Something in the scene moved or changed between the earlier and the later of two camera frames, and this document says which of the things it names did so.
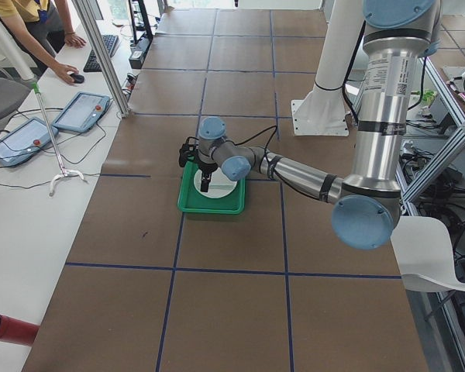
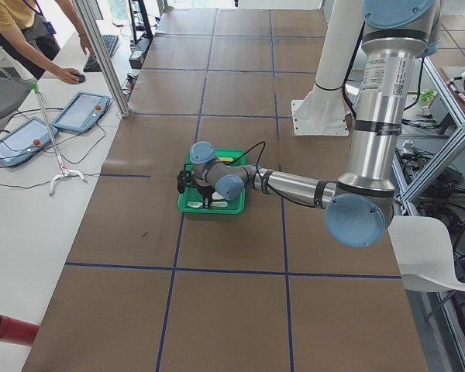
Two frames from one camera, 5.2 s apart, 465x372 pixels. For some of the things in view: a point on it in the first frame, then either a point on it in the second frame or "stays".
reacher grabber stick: (63, 171) stays
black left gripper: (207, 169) → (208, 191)
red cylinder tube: (1, 328) stays
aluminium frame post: (86, 12) stays
